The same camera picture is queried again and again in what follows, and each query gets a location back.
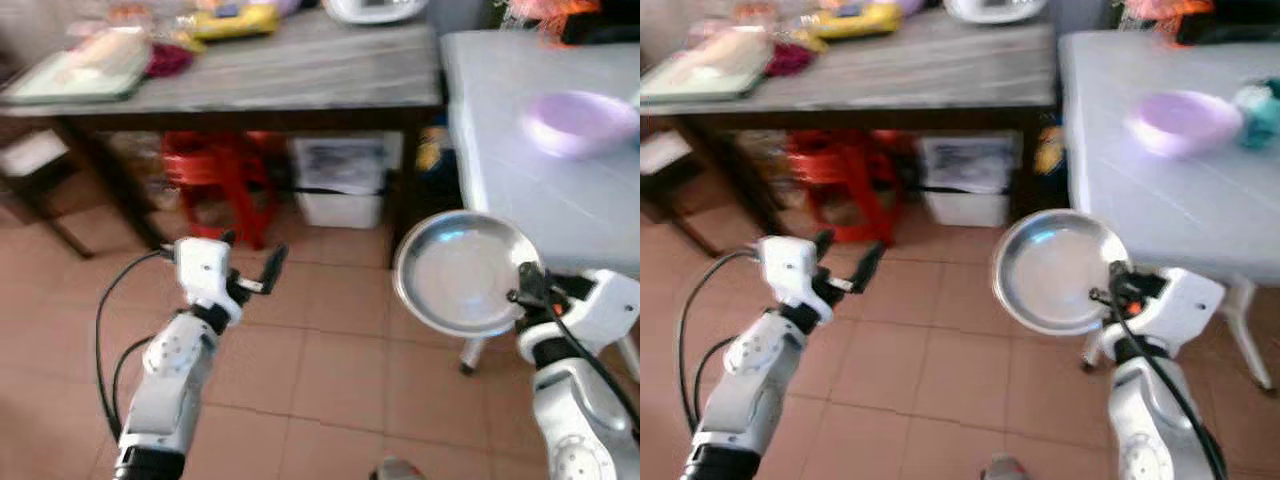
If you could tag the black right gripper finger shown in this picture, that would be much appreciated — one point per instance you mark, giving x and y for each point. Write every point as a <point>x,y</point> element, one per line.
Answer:
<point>531,285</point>
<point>1118,283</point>

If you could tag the round steel plate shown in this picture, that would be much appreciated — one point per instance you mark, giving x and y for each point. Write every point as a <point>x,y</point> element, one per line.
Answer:
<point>1050,272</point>
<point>460,275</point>

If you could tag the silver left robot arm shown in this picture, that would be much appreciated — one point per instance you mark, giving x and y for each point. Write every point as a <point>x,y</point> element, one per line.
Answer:
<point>755,385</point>
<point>170,380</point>

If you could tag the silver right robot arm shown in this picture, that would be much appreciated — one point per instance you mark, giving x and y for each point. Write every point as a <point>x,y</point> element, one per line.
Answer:
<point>1155,420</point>
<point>575,420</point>

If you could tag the red plastic stool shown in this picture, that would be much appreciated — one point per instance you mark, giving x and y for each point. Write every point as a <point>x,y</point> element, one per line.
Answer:
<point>215,175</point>
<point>845,172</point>

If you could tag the white plastic table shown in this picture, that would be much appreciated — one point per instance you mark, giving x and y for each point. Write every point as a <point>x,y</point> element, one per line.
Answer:
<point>530,190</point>
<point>1150,200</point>

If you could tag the white plastic storage box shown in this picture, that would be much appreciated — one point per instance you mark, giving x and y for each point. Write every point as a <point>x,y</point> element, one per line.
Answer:
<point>965,180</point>
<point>340,180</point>

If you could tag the yellow packet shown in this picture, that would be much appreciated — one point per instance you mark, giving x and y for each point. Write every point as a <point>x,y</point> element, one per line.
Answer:
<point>1048,150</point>
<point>433,150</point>

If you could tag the dark wooden stool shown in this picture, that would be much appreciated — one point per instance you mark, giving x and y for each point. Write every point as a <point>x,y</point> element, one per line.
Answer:
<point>665,160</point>
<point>35,165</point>

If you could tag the purple plastic bowl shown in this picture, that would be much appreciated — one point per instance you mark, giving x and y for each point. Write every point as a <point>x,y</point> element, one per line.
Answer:
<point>1182,122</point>
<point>580,122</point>

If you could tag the grey-topped wooden table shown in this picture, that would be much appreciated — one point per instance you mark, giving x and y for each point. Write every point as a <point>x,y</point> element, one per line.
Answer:
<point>290,75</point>
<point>920,75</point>

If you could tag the magenta bag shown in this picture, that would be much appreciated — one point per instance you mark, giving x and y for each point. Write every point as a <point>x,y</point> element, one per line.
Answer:
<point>168,60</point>
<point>790,60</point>

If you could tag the pale green tray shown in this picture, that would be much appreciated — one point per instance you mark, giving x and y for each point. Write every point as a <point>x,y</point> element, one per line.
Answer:
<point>70,78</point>
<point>700,78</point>

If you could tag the teal cloth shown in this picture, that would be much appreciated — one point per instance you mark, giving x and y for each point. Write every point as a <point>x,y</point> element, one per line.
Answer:
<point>1260,115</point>

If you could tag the yellow plastic item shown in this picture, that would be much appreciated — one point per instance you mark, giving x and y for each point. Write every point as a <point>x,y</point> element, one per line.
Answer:
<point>235,22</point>
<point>860,20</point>

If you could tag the black box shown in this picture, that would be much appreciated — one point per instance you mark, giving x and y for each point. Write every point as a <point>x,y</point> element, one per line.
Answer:
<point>605,28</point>
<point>1235,28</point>

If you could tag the red orange bag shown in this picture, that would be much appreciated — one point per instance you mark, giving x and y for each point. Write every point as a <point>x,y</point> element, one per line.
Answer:
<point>1160,15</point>
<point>545,15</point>

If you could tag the white round appliance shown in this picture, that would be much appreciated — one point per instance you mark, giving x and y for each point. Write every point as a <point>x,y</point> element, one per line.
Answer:
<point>375,10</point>
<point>995,10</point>

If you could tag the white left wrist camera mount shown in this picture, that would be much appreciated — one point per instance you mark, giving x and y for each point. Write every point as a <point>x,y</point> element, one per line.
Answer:
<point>790,268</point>
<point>203,270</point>

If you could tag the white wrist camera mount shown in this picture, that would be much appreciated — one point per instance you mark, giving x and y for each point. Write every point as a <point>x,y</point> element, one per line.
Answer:
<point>605,305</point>
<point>203,270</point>
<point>790,268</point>
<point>1185,305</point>

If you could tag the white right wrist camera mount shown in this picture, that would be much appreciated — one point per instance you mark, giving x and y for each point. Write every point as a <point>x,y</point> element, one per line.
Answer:
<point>1185,305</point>
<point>605,305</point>

